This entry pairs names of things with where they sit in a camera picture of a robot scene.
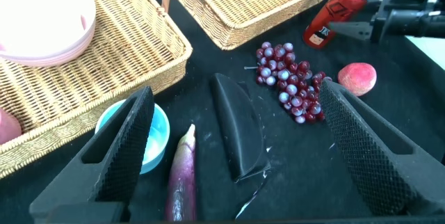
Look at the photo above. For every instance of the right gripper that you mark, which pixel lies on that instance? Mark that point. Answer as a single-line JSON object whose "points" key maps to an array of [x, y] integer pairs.
{"points": [[406, 24]]}

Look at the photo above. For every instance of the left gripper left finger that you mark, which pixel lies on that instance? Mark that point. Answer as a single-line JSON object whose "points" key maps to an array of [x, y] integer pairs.
{"points": [[118, 154]]}

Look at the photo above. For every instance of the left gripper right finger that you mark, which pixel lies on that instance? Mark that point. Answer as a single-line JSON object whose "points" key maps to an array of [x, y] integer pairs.
{"points": [[368, 154]]}

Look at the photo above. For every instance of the red drink can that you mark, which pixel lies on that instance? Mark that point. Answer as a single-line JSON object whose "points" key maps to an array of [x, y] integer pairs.
{"points": [[333, 12]]}

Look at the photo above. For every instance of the pink peach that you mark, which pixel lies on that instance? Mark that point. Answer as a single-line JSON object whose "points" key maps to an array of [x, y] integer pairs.
{"points": [[357, 78]]}

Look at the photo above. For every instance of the red grape bunch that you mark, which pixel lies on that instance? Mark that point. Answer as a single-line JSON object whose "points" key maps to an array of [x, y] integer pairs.
{"points": [[288, 78]]}

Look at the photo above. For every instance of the wicker basket holding tableware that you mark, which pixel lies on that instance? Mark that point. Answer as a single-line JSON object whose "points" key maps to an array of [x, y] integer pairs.
{"points": [[132, 43]]}

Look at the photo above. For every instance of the wicker basket holding food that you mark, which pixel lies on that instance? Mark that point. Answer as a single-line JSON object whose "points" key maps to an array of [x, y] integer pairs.
{"points": [[243, 5]]}

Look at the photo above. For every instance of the light blue mug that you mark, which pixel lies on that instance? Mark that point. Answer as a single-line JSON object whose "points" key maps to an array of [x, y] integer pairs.
{"points": [[158, 137]]}

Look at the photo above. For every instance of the black tablecloth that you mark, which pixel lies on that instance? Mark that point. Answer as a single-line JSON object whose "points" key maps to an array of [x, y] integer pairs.
{"points": [[306, 168]]}

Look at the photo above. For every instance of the purple eggplant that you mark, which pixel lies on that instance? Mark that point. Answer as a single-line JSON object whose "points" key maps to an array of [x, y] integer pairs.
{"points": [[182, 182]]}

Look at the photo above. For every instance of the pink cup with black inside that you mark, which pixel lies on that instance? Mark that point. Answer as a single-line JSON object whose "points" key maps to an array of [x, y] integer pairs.
{"points": [[8, 126]]}

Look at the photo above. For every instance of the pink bowl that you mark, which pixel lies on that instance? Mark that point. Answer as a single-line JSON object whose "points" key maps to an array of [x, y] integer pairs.
{"points": [[52, 57]]}

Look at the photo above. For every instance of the black glasses case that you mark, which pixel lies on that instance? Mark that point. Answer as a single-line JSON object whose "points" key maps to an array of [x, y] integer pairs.
{"points": [[240, 130]]}

